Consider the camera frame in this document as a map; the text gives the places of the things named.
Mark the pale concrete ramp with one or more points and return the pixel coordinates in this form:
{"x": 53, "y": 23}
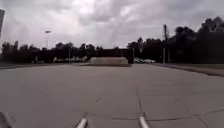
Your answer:
{"x": 108, "y": 61}

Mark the white car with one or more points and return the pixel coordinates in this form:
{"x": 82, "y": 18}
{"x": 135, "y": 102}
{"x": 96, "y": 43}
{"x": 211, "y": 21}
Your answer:
{"x": 138, "y": 61}
{"x": 149, "y": 61}

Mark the grey concrete slab pavement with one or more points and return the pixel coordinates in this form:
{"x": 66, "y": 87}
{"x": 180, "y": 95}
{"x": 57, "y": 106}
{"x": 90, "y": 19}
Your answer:
{"x": 110, "y": 93}

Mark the grey pole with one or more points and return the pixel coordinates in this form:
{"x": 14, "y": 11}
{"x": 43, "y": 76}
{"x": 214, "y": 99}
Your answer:
{"x": 168, "y": 56}
{"x": 69, "y": 55}
{"x": 163, "y": 56}

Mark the row of dark trees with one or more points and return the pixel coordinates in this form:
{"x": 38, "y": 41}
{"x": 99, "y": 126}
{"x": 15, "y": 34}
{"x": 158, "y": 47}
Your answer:
{"x": 193, "y": 46}
{"x": 60, "y": 53}

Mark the robot's own part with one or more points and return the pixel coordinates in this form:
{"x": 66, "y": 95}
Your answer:
{"x": 143, "y": 122}
{"x": 82, "y": 123}

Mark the tall floodlight mast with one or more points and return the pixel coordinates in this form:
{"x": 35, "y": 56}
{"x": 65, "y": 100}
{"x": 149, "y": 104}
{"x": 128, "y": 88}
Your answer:
{"x": 47, "y": 38}

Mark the grass strip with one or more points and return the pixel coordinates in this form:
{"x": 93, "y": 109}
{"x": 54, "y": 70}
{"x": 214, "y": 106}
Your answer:
{"x": 30, "y": 65}
{"x": 203, "y": 66}

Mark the pale building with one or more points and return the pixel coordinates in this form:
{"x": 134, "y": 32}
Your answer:
{"x": 1, "y": 20}

